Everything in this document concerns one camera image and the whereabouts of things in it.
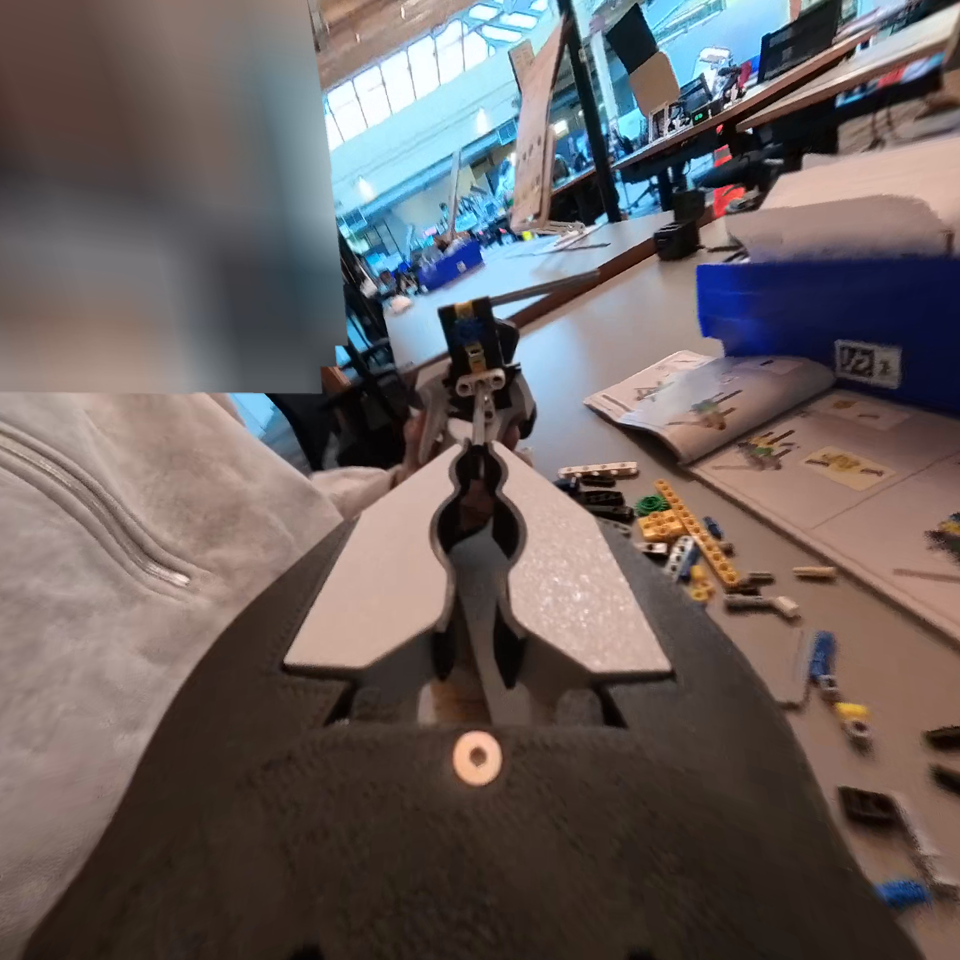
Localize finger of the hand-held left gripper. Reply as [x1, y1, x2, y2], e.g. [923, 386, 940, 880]
[416, 386, 459, 470]
[504, 371, 539, 451]

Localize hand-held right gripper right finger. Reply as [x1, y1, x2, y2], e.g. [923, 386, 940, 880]
[480, 439, 674, 685]

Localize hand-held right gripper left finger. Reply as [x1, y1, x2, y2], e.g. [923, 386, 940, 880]
[282, 439, 475, 685]

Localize black yellow blue lego model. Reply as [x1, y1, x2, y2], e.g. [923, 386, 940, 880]
[437, 297, 522, 380]

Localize person's left forearm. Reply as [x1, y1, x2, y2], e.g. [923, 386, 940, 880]
[311, 463, 410, 520]

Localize pile of mixed lego pieces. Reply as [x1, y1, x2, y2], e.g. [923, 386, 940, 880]
[555, 461, 804, 620]

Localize blue lego piece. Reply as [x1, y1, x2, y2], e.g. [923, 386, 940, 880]
[806, 630, 843, 702]

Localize open lego instruction booklet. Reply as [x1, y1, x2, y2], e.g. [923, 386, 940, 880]
[583, 348, 960, 646]

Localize flat black lego piece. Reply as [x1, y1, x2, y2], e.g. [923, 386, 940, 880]
[838, 786, 901, 828]

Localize small blue lego brick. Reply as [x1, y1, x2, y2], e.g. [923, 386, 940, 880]
[873, 877, 933, 910]

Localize person's left hand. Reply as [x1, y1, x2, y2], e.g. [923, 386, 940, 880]
[401, 414, 499, 544]

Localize small blue bin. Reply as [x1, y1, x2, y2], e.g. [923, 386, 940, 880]
[416, 240, 485, 294]

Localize grey zip hoodie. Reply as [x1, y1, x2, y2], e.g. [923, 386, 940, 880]
[0, 393, 354, 960]

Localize blue plastic bin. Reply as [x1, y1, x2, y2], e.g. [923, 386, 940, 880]
[696, 255, 960, 410]

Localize wooden tilted board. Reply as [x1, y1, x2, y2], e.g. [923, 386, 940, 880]
[508, 15, 601, 249]

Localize long office desk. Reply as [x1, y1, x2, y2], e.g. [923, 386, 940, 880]
[615, 45, 856, 183]
[738, 7, 960, 151]

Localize black floor lamp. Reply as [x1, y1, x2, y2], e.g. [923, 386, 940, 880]
[555, 0, 624, 225]

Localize stack of white paper booklets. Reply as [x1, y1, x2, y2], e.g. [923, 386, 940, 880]
[723, 138, 960, 264]

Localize black and cardboard tilted panel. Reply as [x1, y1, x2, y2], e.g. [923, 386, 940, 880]
[606, 3, 680, 114]

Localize black computer monitor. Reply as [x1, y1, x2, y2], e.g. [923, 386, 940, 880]
[757, 0, 845, 84]

